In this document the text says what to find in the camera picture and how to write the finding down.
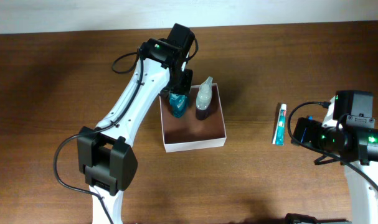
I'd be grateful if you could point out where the teal toothpaste tube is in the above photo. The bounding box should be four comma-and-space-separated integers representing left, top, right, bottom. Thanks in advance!
272, 103, 286, 146

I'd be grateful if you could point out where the purple spray bottle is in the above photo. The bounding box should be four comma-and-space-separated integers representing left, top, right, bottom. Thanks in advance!
196, 77, 215, 121

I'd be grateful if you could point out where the teal mouthwash bottle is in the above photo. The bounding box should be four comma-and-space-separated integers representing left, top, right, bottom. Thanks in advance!
169, 93, 188, 118

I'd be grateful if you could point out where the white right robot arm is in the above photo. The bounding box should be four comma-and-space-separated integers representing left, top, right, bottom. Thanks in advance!
293, 118, 378, 224

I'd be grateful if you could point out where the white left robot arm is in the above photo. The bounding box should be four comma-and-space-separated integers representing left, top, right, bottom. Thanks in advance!
77, 37, 198, 223

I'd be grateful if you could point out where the white cardboard box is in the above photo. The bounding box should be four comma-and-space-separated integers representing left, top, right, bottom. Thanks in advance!
159, 83, 227, 152

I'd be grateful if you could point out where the black base at bottom edge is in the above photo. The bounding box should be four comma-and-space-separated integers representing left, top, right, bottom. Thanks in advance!
285, 213, 352, 224

